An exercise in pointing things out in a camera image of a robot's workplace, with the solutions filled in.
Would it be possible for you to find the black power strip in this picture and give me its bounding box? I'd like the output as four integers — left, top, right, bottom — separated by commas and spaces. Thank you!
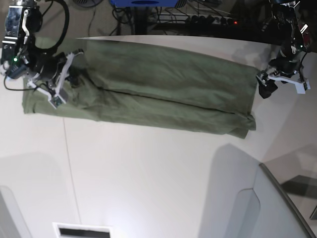
158, 13, 237, 25

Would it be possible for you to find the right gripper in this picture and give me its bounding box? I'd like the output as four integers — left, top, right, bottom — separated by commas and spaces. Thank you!
4, 51, 69, 86

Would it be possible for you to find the grey table leg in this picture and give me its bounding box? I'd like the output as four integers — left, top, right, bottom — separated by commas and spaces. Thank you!
133, 7, 149, 35

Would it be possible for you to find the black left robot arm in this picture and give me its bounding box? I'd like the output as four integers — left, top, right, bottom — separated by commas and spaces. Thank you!
256, 0, 311, 99

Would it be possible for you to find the green t-shirt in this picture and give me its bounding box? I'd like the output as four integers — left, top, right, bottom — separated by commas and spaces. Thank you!
22, 39, 258, 138

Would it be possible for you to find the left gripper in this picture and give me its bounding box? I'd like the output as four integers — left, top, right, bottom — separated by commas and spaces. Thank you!
256, 46, 304, 99

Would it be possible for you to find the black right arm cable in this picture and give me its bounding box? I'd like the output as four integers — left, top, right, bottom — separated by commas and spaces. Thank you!
32, 0, 70, 52

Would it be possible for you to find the blue plastic bin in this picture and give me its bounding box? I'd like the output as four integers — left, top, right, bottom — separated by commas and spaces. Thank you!
110, 0, 178, 7

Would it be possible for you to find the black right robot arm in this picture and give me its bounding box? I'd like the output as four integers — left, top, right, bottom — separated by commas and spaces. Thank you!
0, 0, 70, 80

